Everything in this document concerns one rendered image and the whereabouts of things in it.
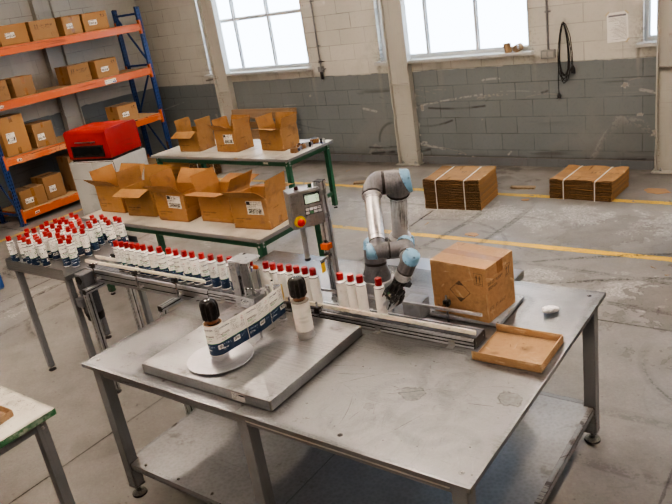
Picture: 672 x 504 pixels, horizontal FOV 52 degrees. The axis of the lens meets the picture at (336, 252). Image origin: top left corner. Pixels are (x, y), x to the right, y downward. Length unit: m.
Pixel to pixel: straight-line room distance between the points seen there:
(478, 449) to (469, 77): 6.67
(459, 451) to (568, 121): 6.27
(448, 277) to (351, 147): 6.77
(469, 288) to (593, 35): 5.30
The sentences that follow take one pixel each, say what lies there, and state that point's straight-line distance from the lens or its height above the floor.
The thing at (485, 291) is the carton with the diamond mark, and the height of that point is 1.01.
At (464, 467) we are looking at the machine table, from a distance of 2.45.
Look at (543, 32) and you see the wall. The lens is 8.32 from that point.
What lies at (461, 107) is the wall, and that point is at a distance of 8.87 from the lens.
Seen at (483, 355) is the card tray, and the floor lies 0.86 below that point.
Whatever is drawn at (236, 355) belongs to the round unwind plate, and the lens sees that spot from 3.20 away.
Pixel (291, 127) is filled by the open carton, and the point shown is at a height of 1.00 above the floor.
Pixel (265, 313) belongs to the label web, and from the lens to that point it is 3.31.
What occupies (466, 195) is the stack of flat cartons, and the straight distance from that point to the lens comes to 7.28.
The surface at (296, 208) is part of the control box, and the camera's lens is 3.38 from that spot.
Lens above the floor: 2.38
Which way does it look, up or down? 21 degrees down
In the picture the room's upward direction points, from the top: 9 degrees counter-clockwise
